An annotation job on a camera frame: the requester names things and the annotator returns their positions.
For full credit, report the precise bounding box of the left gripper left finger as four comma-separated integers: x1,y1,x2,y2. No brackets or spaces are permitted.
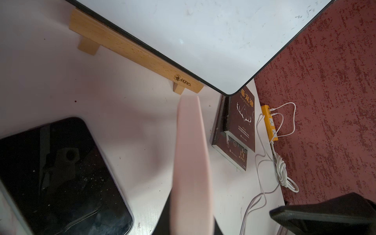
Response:
152,194,171,235

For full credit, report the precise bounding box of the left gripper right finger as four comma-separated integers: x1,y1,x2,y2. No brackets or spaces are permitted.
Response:
269,193,376,235

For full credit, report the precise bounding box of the phone with pink case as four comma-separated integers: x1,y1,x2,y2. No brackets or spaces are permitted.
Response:
169,96,214,235

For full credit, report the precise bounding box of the phone with white case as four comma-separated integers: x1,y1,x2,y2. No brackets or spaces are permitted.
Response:
1,117,133,235

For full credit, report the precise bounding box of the white charging cable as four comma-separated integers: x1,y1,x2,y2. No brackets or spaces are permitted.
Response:
239,114,283,235

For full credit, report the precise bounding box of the dark brown book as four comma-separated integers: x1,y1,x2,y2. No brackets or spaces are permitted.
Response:
211,86,255,171

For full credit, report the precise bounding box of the orange power strip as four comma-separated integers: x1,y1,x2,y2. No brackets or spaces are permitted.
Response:
261,105,278,142

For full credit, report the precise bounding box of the wooden board stand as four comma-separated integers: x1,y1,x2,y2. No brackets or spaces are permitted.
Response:
69,8,204,95

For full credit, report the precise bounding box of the white power strip cord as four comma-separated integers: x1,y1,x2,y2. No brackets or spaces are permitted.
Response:
255,102,300,194

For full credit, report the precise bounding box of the white board with black frame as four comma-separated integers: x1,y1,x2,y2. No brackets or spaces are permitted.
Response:
71,0,331,95

